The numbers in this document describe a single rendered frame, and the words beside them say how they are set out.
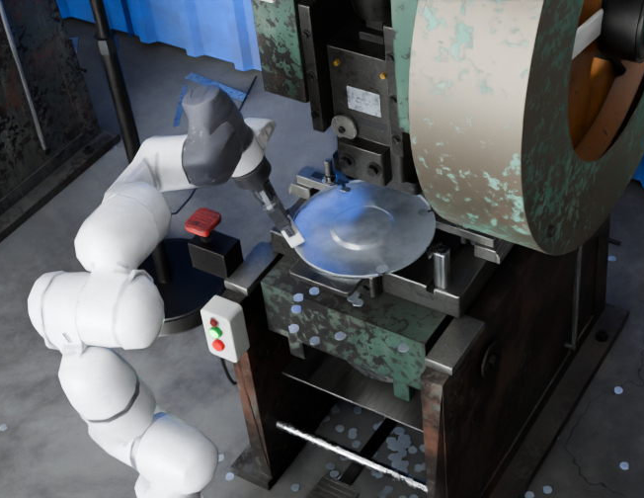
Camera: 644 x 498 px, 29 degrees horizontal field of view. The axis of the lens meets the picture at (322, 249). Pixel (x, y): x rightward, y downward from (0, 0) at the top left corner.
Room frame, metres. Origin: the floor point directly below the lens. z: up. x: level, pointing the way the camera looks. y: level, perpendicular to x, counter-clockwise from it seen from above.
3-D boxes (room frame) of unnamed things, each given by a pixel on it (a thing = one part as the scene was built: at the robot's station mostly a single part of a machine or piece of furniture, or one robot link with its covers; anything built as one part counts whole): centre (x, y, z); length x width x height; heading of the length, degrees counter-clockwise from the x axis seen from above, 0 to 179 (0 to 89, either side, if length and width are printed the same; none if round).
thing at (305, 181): (2.05, -0.03, 0.76); 0.17 x 0.06 x 0.10; 53
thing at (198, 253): (1.95, 0.22, 0.62); 0.10 x 0.06 x 0.20; 53
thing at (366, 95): (1.92, -0.14, 1.04); 0.17 x 0.15 x 0.30; 143
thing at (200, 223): (1.96, 0.24, 0.72); 0.07 x 0.06 x 0.08; 143
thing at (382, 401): (1.96, -0.17, 0.31); 0.43 x 0.42 x 0.01; 53
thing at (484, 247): (1.85, -0.30, 0.76); 0.17 x 0.06 x 0.10; 53
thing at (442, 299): (1.95, -0.16, 0.68); 0.45 x 0.30 x 0.06; 53
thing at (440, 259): (1.74, -0.23, 0.75); 0.03 x 0.03 x 0.10; 53
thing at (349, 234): (1.85, -0.09, 0.78); 0.29 x 0.29 x 0.01
